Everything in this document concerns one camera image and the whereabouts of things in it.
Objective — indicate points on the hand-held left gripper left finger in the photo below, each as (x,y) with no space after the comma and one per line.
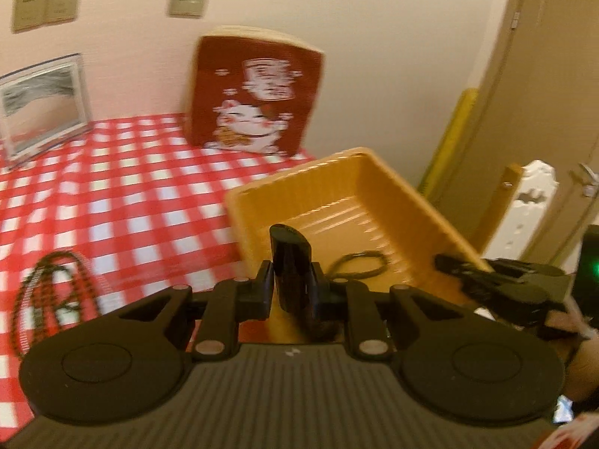
(264,290)

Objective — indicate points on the clear framed sand picture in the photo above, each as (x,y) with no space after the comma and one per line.
(42,103)

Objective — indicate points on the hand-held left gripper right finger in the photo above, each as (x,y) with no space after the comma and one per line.
(320,294)

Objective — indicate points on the wooden door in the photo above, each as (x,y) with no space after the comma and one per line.
(543,93)

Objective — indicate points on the black glossy object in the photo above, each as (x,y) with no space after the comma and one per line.
(290,266)

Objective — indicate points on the beige wall power socket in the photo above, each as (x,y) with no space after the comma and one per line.
(63,2)
(29,10)

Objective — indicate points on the red white checked tablecloth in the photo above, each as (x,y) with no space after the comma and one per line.
(140,196)

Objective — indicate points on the metal door hinge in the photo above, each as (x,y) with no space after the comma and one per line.
(514,21)

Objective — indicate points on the yellow ribbed plastic tray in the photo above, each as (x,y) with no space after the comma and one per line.
(374,182)

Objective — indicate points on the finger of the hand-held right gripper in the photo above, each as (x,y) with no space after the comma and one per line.
(468,269)
(510,306)

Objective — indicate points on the yellow foam roll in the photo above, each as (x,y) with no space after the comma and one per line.
(456,131)

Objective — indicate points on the person's right hand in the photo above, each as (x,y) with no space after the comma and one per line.
(585,369)

